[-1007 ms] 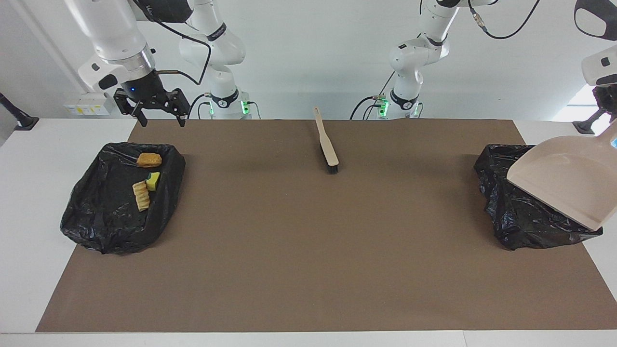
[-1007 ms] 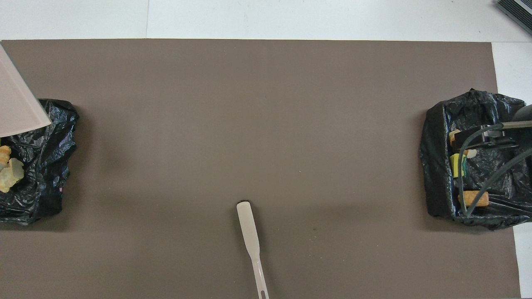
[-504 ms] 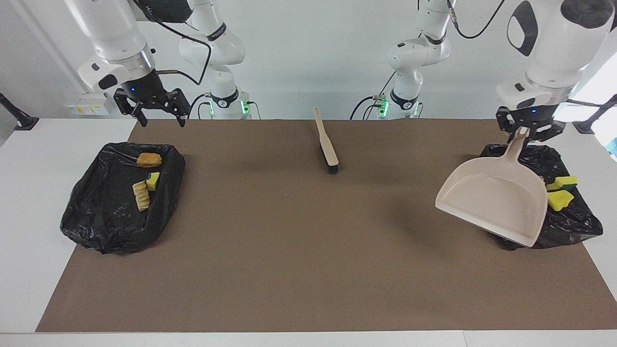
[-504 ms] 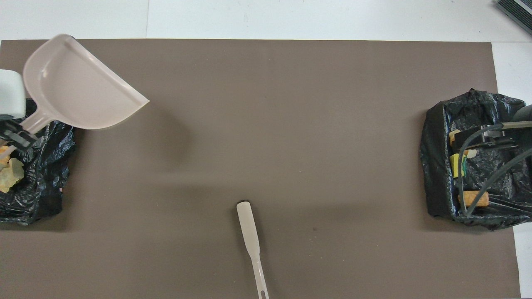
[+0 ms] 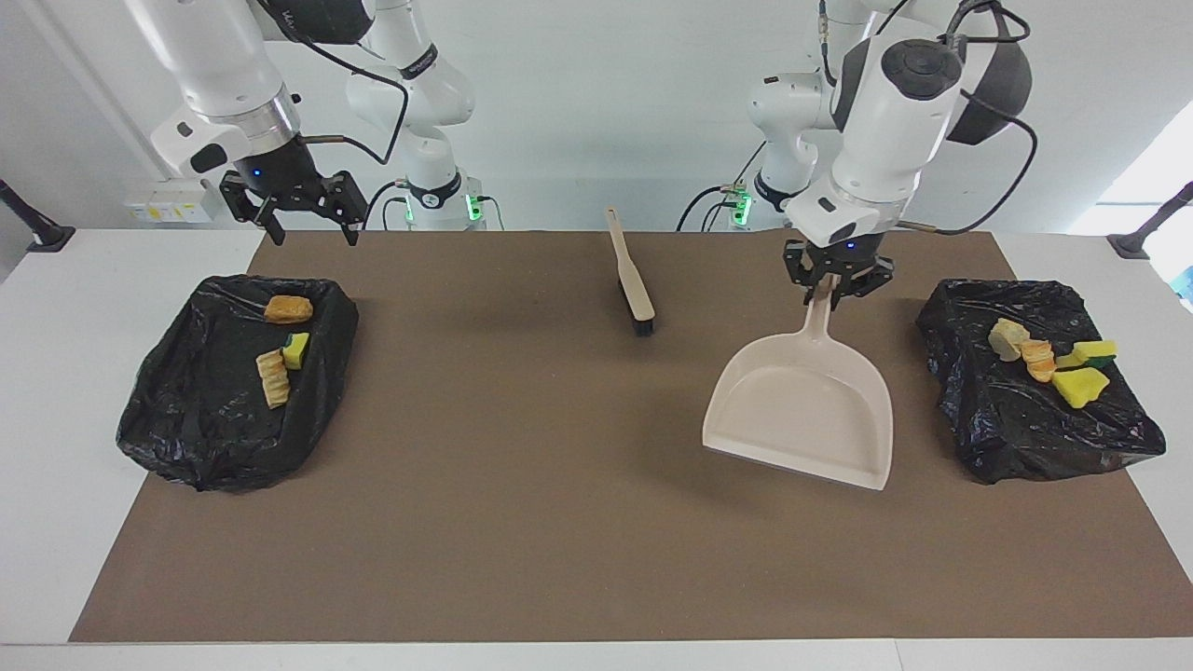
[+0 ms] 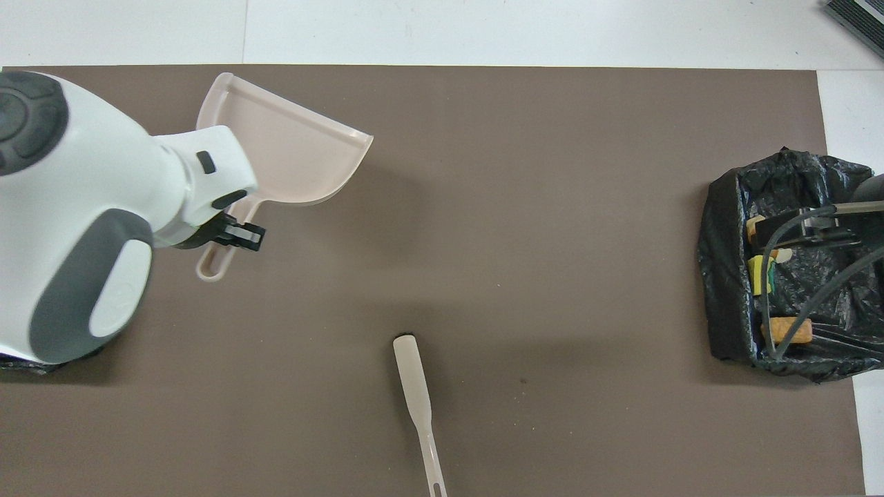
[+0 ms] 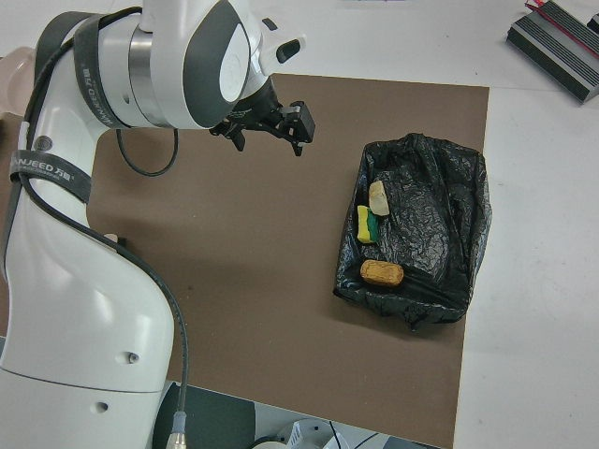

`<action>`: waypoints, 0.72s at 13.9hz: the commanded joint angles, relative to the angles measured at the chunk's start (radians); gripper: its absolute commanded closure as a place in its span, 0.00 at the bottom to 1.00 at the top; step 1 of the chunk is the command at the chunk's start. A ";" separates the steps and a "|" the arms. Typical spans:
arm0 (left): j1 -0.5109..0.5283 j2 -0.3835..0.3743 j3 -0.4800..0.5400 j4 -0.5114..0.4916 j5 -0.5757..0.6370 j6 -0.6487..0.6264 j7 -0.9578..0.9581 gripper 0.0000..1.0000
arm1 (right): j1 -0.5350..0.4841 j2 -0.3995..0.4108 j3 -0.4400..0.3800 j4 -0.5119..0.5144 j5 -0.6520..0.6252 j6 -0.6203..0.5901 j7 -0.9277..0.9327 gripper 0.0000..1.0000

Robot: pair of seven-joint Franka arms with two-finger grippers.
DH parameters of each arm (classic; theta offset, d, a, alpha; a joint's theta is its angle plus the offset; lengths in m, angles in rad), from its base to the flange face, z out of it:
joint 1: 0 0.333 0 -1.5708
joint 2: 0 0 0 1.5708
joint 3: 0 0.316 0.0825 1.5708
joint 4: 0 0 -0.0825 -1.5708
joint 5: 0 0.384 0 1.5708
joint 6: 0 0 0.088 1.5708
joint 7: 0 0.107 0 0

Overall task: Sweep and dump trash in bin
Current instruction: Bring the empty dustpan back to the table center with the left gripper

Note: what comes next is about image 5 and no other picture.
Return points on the black bag lined bin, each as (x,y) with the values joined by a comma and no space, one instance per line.
(214,429)
(1016,429)

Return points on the beige plastic dustpan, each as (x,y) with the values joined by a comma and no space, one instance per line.
(802,410)

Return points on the white wall outlet box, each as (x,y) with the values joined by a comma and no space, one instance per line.
(168,205)

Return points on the yellow sponge green scouring side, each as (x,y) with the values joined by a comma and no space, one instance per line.
(295,351)

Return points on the black camera stand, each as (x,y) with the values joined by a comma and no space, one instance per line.
(1132,245)
(47,238)

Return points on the blue object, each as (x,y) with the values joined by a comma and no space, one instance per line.
(1186,284)

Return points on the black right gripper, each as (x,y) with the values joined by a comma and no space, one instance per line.
(284,172)

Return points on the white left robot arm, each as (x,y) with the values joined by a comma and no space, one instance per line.
(885,140)

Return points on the brown table mat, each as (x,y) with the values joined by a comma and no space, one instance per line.
(559,559)

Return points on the striped croissant bread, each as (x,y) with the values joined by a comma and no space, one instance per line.
(273,378)

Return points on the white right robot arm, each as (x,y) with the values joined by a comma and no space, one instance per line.
(224,75)

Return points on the beige brush black bristles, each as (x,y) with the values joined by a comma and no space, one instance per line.
(634,280)

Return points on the brown bread bun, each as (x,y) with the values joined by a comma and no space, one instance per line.
(288,309)

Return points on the yellow sponge piece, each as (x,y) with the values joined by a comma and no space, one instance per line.
(1092,352)
(1081,387)

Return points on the pale yellow foam chunk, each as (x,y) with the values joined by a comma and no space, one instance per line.
(1007,338)
(1039,361)

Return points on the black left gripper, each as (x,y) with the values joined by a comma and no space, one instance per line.
(839,256)

